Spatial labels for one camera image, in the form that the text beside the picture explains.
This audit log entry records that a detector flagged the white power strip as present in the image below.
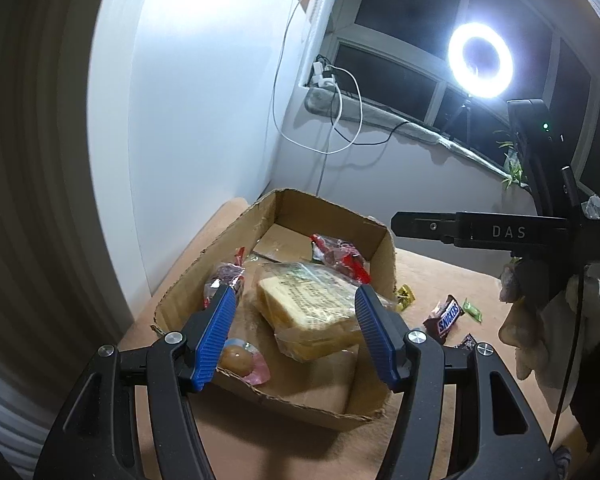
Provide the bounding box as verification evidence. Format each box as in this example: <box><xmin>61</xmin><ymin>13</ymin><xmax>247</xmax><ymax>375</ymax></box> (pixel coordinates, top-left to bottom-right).
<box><xmin>311</xmin><ymin>57</ymin><xmax>337</xmax><ymax>88</ymax></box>

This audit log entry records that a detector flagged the ring light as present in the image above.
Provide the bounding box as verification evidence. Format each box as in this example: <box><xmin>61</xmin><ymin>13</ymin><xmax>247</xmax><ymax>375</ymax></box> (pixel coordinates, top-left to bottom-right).
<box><xmin>447</xmin><ymin>22</ymin><xmax>515</xmax><ymax>100</ymax></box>

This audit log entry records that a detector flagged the grey windowsill cloth roll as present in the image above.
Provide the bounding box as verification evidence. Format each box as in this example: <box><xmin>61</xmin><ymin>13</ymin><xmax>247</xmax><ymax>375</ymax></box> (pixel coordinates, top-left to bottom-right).
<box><xmin>304</xmin><ymin>87</ymin><xmax>511</xmax><ymax>181</ymax></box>

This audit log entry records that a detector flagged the cardboard box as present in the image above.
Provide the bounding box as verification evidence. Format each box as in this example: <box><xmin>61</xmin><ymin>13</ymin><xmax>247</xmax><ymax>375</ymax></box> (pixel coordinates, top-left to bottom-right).
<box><xmin>150</xmin><ymin>188</ymin><xmax>398</xmax><ymax>433</ymax></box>

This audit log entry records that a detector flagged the chocolate cake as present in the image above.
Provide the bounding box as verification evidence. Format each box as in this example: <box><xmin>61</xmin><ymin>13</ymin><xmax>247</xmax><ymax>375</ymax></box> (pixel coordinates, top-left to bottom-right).
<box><xmin>202</xmin><ymin>247</ymin><xmax>246</xmax><ymax>311</ymax></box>
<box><xmin>310</xmin><ymin>233</ymin><xmax>372</xmax><ymax>286</ymax></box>

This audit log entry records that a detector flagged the orange blanket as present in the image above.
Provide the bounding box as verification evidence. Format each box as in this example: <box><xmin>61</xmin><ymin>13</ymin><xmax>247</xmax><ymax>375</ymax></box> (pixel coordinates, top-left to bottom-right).
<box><xmin>115</xmin><ymin>197</ymin><xmax>581</xmax><ymax>480</ymax></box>

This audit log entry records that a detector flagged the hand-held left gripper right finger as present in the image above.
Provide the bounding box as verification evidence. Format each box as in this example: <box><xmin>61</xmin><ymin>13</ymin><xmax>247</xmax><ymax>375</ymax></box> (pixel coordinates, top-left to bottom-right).
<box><xmin>354</xmin><ymin>285</ymin><xmax>561</xmax><ymax>480</ymax></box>

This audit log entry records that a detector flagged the yellow sponge cake package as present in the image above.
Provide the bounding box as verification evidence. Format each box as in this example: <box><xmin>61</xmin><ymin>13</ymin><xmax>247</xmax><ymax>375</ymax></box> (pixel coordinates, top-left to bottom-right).
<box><xmin>252</xmin><ymin>260</ymin><xmax>398</xmax><ymax>363</ymax></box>

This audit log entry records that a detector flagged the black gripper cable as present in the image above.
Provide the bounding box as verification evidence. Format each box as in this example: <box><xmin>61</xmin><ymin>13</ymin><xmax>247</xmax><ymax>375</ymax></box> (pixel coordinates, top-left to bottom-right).
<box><xmin>547</xmin><ymin>265</ymin><xmax>588</xmax><ymax>453</ymax></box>

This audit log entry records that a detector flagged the person's right hand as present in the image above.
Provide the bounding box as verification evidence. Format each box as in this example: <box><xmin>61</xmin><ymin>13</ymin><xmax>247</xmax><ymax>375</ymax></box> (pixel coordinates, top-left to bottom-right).
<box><xmin>497</xmin><ymin>260</ymin><xmax>573</xmax><ymax>391</ymax></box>

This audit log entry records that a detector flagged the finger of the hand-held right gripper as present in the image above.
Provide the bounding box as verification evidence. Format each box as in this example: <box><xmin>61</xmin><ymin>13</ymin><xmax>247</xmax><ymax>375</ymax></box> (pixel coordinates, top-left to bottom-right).
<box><xmin>391</xmin><ymin>211</ymin><xmax>459</xmax><ymax>247</ymax></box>

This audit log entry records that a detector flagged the long white cable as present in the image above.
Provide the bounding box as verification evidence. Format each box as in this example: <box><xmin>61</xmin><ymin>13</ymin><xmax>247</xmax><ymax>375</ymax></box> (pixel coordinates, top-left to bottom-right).
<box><xmin>272</xmin><ymin>0</ymin><xmax>363</xmax><ymax>155</ymax></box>

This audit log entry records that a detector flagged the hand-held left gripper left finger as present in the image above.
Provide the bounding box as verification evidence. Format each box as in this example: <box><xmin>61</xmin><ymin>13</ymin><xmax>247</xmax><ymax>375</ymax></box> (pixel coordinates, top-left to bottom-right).
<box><xmin>32</xmin><ymin>284</ymin><xmax>238</xmax><ymax>480</ymax></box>

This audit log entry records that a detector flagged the white window frame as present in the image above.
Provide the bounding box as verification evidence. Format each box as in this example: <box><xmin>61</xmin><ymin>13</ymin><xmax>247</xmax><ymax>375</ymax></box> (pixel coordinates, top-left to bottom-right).
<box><xmin>300</xmin><ymin>0</ymin><xmax>600</xmax><ymax>201</ymax></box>

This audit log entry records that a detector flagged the large brown chocolate bar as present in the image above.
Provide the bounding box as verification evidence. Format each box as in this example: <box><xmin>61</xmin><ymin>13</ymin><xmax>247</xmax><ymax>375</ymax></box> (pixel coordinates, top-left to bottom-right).
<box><xmin>422</xmin><ymin>296</ymin><xmax>466</xmax><ymax>345</ymax></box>

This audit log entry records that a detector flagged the gold wrapped candy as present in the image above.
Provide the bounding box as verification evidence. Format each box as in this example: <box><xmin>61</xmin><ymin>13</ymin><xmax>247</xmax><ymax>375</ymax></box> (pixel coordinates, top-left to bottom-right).
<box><xmin>395</xmin><ymin>284</ymin><xmax>417</xmax><ymax>313</ymax></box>

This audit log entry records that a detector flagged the potted green plant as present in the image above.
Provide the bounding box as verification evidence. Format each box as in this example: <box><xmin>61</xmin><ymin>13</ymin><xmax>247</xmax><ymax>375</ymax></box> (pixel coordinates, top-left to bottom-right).
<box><xmin>500</xmin><ymin>155</ymin><xmax>526</xmax><ymax>191</ymax></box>

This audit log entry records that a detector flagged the orange rimmed jelly cup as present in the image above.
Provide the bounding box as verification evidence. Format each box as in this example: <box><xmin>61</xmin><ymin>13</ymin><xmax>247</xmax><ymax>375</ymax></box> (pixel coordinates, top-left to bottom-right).
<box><xmin>220</xmin><ymin>338</ymin><xmax>272</xmax><ymax>386</ymax></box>

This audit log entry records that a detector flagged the black tripod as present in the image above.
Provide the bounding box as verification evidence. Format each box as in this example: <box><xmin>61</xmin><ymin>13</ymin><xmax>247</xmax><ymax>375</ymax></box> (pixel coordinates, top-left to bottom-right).
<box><xmin>442</xmin><ymin>97</ymin><xmax>473</xmax><ymax>143</ymax></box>

